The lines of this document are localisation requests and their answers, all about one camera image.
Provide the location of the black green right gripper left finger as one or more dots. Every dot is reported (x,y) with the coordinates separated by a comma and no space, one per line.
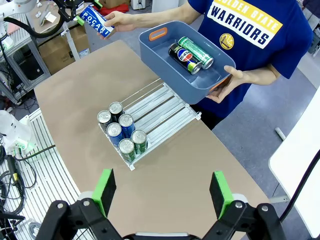
(100,200)

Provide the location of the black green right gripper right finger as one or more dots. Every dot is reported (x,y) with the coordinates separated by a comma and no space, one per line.
(223,200)

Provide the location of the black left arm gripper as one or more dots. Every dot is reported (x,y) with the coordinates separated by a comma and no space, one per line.
(62,3)

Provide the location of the blue Pocari Sweat can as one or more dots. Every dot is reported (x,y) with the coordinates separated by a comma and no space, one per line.
(114,129)
(96,18)
(126,120)

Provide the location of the green soda can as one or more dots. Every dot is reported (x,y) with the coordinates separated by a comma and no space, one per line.
(126,145)
(197,51)
(139,136)

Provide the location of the person's left forearm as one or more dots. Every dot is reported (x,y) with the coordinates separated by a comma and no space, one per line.
(262,75)

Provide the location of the person's right forearm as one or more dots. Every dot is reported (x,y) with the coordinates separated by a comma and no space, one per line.
(170,16)

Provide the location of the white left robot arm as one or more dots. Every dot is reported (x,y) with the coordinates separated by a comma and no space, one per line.
(15,132)

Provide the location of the person's right hand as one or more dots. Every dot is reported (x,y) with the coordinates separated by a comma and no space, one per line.
(125,21)

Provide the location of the person's left hand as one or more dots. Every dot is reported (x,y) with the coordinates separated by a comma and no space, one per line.
(235,85)

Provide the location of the red cloth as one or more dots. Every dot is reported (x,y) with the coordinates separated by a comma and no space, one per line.
(112,11)

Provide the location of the wooden top desk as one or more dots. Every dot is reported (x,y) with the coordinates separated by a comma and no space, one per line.
(42,27)

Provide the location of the brown cardboard box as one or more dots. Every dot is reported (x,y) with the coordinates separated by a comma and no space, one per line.
(57,52)

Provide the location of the black computer case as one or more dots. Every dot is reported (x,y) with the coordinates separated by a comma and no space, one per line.
(28,65)

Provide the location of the white side table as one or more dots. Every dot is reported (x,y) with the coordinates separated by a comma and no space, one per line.
(300,162)

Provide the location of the white table foot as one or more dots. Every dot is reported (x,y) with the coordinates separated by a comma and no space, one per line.
(280,133)

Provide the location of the black handheld device yellow label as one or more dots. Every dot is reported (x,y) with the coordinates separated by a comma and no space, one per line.
(15,175)

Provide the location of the person in blue Warriors shirt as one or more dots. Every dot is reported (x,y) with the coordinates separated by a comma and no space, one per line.
(250,55)

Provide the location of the white desk leg post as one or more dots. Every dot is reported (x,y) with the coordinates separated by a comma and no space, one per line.
(70,42)

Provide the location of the slotted aluminium base plate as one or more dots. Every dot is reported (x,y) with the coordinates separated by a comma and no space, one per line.
(50,175)

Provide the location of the aluminium frame rack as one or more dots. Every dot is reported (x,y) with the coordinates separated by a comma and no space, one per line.
(10,75)

